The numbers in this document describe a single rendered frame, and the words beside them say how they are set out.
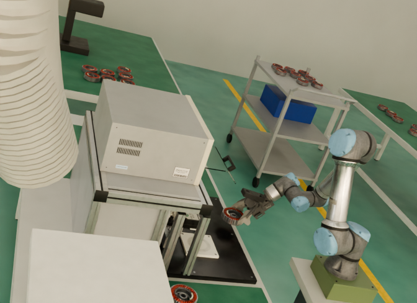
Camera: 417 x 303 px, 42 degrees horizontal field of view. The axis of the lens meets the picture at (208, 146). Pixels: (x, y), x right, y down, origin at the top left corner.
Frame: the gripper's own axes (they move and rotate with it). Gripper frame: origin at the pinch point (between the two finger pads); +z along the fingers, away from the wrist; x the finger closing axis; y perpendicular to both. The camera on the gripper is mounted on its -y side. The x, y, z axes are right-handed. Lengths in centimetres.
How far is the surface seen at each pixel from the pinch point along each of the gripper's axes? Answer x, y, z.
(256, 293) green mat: -43.7, 6.0, 7.1
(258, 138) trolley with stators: 252, 138, -44
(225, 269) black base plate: -32.2, -3.9, 12.8
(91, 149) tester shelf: -10, -74, 28
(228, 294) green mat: -45.1, -4.1, 16.0
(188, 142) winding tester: -27, -62, -6
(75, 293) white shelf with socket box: -102, -88, 31
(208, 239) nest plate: -13.9, -7.5, 13.7
